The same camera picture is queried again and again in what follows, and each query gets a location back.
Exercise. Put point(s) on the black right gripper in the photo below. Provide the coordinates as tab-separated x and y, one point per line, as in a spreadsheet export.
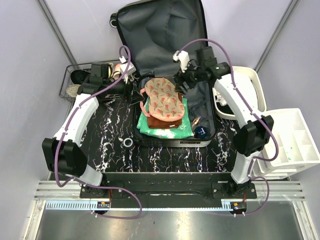
179	78

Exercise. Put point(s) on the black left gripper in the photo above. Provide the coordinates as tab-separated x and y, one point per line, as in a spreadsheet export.
131	95

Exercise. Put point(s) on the pink floral mesh pouch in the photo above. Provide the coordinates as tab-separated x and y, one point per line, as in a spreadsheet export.
164	103

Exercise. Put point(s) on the brown towel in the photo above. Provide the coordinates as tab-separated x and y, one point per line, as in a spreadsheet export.
154	123

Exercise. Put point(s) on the green tie-dye cloth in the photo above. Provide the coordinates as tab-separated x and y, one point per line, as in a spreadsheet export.
183	131

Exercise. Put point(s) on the space astronaut kids suitcase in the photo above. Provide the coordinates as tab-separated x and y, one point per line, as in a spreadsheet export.
154	30

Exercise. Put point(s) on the black garment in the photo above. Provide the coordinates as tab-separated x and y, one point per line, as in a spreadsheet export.
226	110

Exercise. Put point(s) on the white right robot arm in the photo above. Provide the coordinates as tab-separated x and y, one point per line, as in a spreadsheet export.
255	127

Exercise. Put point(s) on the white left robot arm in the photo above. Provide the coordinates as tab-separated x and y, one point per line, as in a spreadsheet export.
62	152

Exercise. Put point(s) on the pink mug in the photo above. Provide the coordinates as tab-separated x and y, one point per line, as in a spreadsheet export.
116	72

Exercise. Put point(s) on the yellow mug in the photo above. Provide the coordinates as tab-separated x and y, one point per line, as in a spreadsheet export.
110	68

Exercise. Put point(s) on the gold perfume spray bottle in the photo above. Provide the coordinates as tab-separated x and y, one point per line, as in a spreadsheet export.
195	122

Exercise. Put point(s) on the black bowl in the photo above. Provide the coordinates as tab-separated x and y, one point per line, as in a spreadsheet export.
79	76

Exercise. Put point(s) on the speckled grey plate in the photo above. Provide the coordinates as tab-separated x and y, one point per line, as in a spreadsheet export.
72	90

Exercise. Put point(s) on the white plastic basin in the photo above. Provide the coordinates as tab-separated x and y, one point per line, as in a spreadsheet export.
250	87

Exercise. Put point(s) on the white compartment organizer box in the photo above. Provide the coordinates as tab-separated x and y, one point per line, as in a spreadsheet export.
297	150

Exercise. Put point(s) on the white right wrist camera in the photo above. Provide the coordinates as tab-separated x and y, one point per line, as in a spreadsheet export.
181	57

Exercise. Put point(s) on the black wire dish rack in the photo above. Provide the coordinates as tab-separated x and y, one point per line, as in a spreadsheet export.
67	80

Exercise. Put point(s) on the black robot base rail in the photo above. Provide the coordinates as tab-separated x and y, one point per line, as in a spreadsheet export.
210	185

